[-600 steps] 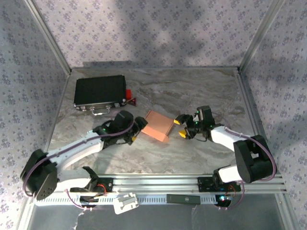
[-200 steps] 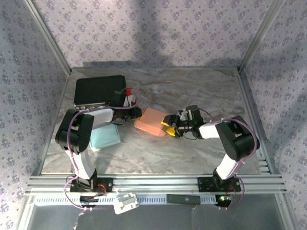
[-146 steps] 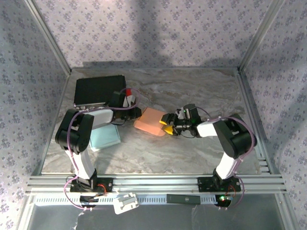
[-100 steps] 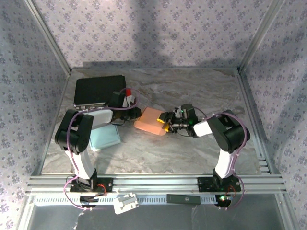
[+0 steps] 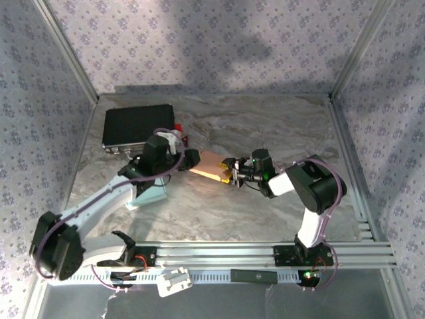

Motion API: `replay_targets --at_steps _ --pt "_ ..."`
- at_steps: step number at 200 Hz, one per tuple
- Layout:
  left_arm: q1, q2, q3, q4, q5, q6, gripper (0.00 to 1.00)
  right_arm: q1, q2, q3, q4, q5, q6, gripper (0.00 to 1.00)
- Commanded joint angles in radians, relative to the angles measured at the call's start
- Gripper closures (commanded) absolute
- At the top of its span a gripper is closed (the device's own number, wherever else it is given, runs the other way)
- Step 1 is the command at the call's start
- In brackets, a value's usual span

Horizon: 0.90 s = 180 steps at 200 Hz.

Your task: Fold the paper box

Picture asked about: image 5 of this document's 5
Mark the orange paper box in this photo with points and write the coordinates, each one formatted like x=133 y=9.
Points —
x=209 y=164

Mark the light blue paper box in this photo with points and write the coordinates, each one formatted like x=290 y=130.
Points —
x=154 y=194

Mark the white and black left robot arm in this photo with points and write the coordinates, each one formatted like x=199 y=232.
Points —
x=99 y=206

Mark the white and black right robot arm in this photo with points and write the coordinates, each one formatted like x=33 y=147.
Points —
x=282 y=184

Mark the dark red triangle piece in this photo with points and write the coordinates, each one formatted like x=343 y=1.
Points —
x=185 y=139

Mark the black hard case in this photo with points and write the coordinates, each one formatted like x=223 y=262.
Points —
x=133 y=121

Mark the black rectangular device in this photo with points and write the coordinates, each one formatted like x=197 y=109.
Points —
x=254 y=276

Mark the circuit board with LEDs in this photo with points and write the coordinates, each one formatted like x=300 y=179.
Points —
x=310 y=275

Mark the grey metal sheet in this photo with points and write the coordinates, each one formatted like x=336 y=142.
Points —
x=216 y=302

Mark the black connector block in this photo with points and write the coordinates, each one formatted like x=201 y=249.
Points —
x=121 y=276

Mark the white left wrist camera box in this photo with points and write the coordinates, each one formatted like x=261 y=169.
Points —
x=171 y=141

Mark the aluminium back rail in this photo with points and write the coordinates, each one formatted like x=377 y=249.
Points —
x=216 y=94

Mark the aluminium mounting rail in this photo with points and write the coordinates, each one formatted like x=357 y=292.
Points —
x=216 y=256

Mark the aluminium side rail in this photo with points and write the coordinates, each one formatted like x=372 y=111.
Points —
x=78 y=159
x=342 y=133

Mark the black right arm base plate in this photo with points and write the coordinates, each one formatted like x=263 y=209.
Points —
x=282 y=256

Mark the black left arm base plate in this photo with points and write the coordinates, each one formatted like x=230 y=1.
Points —
x=151 y=257

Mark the white plastic bracket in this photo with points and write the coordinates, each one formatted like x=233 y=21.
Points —
x=172 y=282

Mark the aluminium frame post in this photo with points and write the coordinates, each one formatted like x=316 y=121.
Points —
x=360 y=50
x=68 y=50

